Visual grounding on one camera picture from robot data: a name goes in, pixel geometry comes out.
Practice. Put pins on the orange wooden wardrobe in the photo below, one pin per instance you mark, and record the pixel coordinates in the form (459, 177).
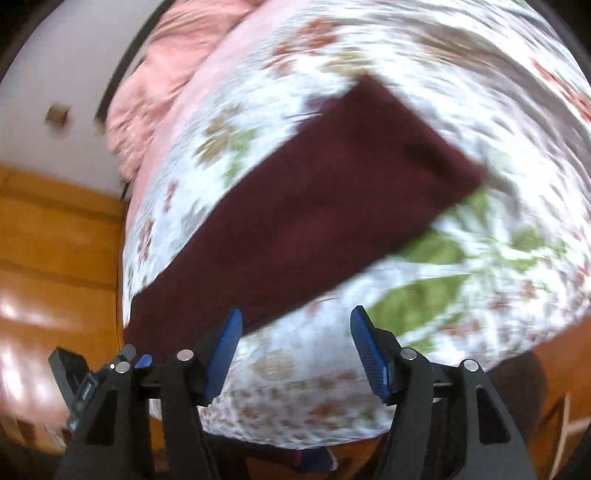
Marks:
(55, 254)

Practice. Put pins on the pink bed sheet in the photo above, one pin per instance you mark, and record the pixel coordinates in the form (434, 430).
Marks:
(207, 83)

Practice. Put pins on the white floral quilt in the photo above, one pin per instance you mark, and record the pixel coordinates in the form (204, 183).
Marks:
(461, 286)

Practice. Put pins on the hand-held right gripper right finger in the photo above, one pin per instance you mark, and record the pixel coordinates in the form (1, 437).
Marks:
(369, 350)

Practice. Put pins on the wall socket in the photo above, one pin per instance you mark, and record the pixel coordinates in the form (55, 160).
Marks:
(57, 115)

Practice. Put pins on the maroon pants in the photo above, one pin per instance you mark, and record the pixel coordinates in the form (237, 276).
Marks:
(300, 207)

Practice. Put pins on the dark wooden headboard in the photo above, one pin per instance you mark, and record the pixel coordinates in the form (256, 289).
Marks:
(123, 57)

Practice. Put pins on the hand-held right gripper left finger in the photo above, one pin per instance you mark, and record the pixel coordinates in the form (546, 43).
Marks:
(225, 350)

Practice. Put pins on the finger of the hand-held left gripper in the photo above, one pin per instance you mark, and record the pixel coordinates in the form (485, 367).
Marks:
(143, 362)
(128, 352)

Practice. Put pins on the pink fleece blanket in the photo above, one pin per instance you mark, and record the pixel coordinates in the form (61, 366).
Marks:
(157, 78)

